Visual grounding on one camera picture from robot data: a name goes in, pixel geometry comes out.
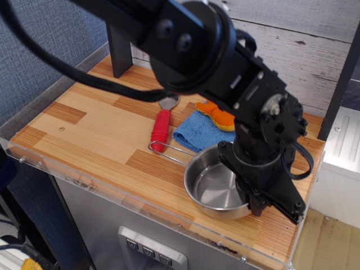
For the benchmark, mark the white aluminium block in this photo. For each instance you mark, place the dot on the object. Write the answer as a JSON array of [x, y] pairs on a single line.
[[336, 190]]

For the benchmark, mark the red handled metal spoon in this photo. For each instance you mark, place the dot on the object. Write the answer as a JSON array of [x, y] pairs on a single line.
[[160, 130]]

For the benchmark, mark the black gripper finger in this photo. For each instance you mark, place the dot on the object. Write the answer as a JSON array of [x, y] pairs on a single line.
[[257, 204], [241, 189]]

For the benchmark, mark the stainless steel pot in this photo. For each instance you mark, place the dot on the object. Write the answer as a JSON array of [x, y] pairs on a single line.
[[209, 183]]

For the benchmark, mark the clear acrylic guard rail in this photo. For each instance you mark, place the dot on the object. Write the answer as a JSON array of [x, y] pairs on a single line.
[[154, 185]]

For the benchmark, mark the yellow black object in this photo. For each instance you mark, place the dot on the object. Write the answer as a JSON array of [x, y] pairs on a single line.
[[22, 256]]

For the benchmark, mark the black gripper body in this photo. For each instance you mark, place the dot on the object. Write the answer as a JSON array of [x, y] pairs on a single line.
[[269, 177]]

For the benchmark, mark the silver button panel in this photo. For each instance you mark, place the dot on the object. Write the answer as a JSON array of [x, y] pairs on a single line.
[[142, 252]]

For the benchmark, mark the black right vertical post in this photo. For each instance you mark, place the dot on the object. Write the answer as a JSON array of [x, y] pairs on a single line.
[[341, 87]]

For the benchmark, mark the black vertical post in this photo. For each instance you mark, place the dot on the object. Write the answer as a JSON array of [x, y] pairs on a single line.
[[120, 52], [341, 87]]

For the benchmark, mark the black left vertical post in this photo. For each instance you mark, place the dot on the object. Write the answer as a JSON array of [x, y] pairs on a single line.
[[120, 52]]

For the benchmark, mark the orange plush fish toy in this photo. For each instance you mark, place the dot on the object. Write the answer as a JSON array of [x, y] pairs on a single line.
[[223, 120]]

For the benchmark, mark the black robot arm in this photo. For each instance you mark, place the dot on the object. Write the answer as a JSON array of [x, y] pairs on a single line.
[[195, 48]]

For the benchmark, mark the stainless steel cabinet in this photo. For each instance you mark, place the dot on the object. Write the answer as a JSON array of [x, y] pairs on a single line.
[[98, 220]]

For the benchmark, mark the blue folded cloth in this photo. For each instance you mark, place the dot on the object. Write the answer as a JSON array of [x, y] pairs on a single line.
[[198, 132]]

